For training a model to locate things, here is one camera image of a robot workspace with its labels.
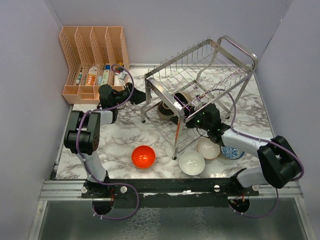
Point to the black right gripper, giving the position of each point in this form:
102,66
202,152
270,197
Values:
189,124

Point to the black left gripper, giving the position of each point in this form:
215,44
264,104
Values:
137,96

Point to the black bowl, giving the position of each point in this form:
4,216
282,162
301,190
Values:
185,101

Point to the dark patterned cream-inside bowl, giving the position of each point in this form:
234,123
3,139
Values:
164,112

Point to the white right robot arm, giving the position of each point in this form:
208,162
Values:
279,163

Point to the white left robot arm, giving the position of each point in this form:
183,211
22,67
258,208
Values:
82,134

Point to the cream bottle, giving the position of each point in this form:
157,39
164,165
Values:
120,79

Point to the beige speckled bowl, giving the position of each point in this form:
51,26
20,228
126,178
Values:
208,149

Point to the white blue tube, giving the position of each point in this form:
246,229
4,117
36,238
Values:
107,75

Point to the blue and white bowl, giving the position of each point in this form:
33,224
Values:
231,152

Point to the orange white packet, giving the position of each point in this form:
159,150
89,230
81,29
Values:
91,76

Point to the peach plastic file organizer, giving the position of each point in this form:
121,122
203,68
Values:
87,46

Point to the red bowl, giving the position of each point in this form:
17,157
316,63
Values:
143,156

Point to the small green white tube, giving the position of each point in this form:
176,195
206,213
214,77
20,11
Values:
79,78

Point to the steel wire dish rack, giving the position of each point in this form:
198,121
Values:
206,71

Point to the black aluminium frame rail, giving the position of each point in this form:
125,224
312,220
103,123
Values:
163,192

